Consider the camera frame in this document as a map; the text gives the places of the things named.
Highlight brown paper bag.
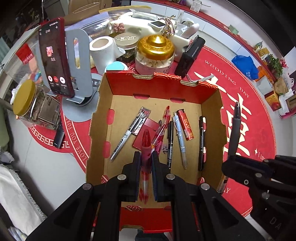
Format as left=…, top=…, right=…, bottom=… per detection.
left=274, top=77, right=288, bottom=95

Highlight teal round container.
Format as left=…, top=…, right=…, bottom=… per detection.
left=104, top=61, right=127, bottom=74

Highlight red lighter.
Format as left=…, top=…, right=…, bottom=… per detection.
left=177, top=110, right=194, bottom=141

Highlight black radio with antenna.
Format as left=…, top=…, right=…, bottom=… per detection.
left=174, top=37, right=214, bottom=87

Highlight red gel pen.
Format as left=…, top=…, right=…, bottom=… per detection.
left=138, top=130, right=152, bottom=205

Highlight yellow lid glass jar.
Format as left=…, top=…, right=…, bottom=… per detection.
left=12, top=79, right=61, bottom=130

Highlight toilet paper roll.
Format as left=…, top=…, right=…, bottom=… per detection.
left=89, top=36, right=116, bottom=73

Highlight silver pen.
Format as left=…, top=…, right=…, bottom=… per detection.
left=109, top=111, right=146, bottom=163

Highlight white paper bag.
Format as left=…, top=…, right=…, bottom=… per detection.
left=256, top=76, right=274, bottom=94

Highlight tan chair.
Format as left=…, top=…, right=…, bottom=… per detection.
left=68, top=0, right=111, bottom=20

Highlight large red round mat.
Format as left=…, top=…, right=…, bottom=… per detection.
left=88, top=44, right=277, bottom=218

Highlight gold lid jar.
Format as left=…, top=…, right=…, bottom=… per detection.
left=135, top=34, right=175, bottom=75

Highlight clear plastic bag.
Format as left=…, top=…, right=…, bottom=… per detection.
left=0, top=25, right=44, bottom=93

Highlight blue plastic bag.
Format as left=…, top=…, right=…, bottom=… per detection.
left=231, top=55, right=258, bottom=80

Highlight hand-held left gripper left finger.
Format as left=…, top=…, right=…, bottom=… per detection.
left=25, top=152, right=142, bottom=241

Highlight orange box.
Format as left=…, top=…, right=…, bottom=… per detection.
left=257, top=66, right=270, bottom=78

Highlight black marker pen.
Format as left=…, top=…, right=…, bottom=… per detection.
left=198, top=116, right=207, bottom=172
left=166, top=120, right=174, bottom=167

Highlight silver phone stand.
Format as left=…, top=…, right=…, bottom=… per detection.
left=62, top=27, right=102, bottom=122

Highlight black remote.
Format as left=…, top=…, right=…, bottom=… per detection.
left=53, top=120, right=65, bottom=149

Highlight light blue pen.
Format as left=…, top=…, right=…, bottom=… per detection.
left=172, top=115, right=188, bottom=170

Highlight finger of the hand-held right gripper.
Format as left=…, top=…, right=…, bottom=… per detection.
left=221, top=156, right=272, bottom=185
left=264, top=156, right=296, bottom=172

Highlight red metal case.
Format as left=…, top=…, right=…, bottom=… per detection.
left=132, top=118, right=163, bottom=151

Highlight person's trouser leg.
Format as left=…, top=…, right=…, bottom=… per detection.
left=135, top=229, right=167, bottom=241

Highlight red cardboard box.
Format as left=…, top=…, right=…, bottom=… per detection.
left=85, top=72, right=228, bottom=233

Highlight flowering potted plant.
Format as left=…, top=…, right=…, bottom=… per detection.
left=268, top=54, right=284, bottom=77

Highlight pink fabric bow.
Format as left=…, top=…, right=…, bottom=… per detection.
left=111, top=22, right=126, bottom=34

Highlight grey grip black pen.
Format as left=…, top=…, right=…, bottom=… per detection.
left=217, top=101, right=241, bottom=194

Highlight small red round mat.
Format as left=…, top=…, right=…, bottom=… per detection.
left=27, top=102, right=94, bottom=176

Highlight white digital clock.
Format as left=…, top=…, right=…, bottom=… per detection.
left=148, top=20, right=164, bottom=30

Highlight smartphone in red case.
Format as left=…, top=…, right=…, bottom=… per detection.
left=38, top=17, right=75, bottom=99

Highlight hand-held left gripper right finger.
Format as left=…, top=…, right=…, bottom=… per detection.
left=151, top=151, right=265, bottom=241

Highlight white cloth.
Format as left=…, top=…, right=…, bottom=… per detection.
left=0, top=162, right=48, bottom=232

